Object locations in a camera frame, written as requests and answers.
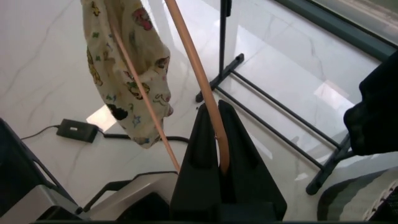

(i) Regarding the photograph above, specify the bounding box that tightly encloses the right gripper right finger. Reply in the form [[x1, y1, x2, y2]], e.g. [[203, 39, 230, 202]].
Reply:
[[218, 100, 287, 222]]

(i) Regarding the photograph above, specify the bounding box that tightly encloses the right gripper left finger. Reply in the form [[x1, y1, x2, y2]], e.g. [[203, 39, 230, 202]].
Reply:
[[170, 103, 221, 222]]

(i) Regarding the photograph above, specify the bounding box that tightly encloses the pink clothes hanger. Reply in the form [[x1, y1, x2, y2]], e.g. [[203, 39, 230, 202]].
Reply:
[[107, 0, 231, 175]]

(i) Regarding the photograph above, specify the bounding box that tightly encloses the black garment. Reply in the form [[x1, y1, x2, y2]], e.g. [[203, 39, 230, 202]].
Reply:
[[343, 49, 398, 156]]

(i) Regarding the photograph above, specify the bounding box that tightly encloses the cream printed garment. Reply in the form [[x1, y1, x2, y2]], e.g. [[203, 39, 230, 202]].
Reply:
[[80, 0, 174, 149]]

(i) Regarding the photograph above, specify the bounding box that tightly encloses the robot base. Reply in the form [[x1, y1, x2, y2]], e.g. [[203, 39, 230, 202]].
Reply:
[[0, 118, 180, 223]]

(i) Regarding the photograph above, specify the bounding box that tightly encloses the white laundry basket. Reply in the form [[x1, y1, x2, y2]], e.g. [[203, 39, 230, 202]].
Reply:
[[317, 166, 398, 222]]

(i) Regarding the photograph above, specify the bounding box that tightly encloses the black clothes rack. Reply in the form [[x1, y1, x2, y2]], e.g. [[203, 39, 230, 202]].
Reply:
[[195, 0, 357, 196]]

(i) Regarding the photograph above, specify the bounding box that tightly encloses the black power adapter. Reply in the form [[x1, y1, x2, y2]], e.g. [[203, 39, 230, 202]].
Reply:
[[55, 118, 100, 144]]

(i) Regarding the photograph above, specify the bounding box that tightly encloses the window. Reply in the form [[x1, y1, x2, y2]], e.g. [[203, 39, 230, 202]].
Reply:
[[273, 0, 398, 62]]

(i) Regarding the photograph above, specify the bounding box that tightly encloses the black cable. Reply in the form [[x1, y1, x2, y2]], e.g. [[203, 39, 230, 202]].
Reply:
[[20, 124, 190, 144]]

